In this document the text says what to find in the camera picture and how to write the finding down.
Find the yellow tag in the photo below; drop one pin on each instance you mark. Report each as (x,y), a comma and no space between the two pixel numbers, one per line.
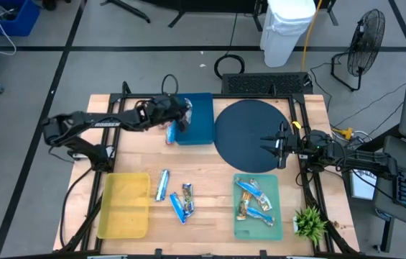
(296,124)

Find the large blue floor bin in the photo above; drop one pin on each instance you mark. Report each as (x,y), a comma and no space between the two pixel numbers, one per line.
(23,21)

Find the black stand base legs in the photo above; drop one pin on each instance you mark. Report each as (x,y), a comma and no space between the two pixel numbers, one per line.
(179,14)
(127,9)

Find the snack bags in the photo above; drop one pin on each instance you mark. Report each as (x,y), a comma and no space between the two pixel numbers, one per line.
(243,209)

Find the teal plastic bin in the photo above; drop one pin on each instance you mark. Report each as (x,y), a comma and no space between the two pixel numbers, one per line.
(274,230)

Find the blue plastic bin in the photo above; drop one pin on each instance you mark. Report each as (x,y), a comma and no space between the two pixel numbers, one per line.
(200,122)

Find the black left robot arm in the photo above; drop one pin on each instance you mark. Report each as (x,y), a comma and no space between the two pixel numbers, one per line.
(95,123)

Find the black floor fan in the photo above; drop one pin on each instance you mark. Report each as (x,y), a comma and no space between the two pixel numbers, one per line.
(366,43)

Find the snack bars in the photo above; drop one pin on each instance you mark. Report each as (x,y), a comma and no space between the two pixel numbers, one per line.
(264,201)

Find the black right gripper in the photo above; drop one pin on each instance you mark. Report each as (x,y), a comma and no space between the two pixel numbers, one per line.
(289,144)

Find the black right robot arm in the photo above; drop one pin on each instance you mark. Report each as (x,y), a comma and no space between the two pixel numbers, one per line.
(360,158)

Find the black aluminium table frame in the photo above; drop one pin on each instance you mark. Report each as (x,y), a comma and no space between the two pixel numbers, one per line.
(138,96)

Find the small green potted plant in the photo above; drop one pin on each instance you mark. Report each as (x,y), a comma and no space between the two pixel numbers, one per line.
(310,224)

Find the yellow plastic bin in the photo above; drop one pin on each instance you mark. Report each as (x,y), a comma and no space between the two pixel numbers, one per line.
(123,205)

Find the red blue granola bar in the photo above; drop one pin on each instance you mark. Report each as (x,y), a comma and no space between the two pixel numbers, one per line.
(169,136)

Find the black desk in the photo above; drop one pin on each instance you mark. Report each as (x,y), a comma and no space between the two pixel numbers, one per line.
(400,154)

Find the white trash can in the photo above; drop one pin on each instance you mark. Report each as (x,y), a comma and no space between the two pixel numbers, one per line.
(285,32)

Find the yellow power plug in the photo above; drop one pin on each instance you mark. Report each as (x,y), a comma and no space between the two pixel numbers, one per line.
(344,134)

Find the white box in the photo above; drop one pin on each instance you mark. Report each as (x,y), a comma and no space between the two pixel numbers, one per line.
(362,185)

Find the round dark blue mat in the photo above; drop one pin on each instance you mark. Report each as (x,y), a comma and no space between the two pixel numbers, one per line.
(242,136)

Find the blue white granola bar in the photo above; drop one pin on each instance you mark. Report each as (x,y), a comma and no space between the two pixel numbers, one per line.
(162,185)

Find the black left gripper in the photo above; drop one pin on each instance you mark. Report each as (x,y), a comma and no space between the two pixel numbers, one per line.
(163,109)

